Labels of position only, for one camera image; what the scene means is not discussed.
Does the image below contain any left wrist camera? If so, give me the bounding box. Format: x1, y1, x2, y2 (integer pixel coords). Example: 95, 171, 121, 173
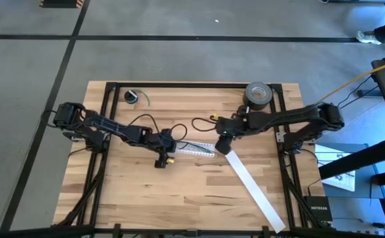
154, 152, 176, 169

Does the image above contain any black aluminium table frame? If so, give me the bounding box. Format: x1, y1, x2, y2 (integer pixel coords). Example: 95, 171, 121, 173
0, 81, 385, 238

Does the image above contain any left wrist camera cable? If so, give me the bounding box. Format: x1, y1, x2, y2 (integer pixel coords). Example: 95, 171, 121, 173
128, 113, 189, 149

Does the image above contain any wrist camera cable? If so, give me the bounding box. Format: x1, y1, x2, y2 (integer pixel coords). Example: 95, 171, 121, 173
128, 113, 189, 149
191, 116, 218, 133

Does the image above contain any white duct cover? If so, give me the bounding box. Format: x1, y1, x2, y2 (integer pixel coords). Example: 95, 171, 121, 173
224, 150, 286, 234

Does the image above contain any black network switch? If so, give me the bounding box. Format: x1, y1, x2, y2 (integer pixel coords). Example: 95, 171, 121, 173
304, 195, 333, 223

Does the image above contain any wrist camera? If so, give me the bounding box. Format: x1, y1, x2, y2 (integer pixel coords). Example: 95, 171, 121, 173
215, 116, 230, 131
154, 152, 176, 169

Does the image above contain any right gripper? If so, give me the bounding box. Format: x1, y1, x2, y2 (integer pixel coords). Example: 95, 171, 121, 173
215, 115, 248, 155

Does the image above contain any yellow room cable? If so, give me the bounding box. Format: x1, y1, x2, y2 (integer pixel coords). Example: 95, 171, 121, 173
313, 58, 385, 106

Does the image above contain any white paper with markers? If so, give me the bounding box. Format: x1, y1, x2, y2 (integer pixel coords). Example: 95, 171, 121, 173
314, 143, 357, 192

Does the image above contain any black floor cable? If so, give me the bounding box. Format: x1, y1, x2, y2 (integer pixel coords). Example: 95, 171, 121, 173
341, 85, 380, 109
339, 75, 374, 106

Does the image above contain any white slotted cable duct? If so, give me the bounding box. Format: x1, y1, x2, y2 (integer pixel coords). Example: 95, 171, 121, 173
174, 140, 217, 157

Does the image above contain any grey duct tape roll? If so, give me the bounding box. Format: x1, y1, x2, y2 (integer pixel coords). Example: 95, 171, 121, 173
243, 81, 274, 112

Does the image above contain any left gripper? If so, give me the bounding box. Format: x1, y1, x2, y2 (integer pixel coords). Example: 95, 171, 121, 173
151, 129, 184, 155

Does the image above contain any green wire spool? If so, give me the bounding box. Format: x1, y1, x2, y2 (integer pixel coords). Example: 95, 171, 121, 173
123, 89, 151, 107

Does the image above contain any black metal base bar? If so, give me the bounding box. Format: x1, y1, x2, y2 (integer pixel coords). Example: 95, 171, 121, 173
321, 0, 385, 5

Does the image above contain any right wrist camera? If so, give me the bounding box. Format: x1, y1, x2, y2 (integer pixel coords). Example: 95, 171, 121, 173
215, 116, 230, 131

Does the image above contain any black orange floor object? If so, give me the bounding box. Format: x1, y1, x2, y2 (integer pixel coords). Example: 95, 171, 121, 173
39, 0, 85, 9

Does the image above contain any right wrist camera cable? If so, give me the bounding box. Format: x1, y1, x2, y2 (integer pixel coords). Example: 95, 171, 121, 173
191, 116, 218, 133

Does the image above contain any person's shoe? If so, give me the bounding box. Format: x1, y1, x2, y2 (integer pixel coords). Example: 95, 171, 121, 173
356, 30, 382, 46

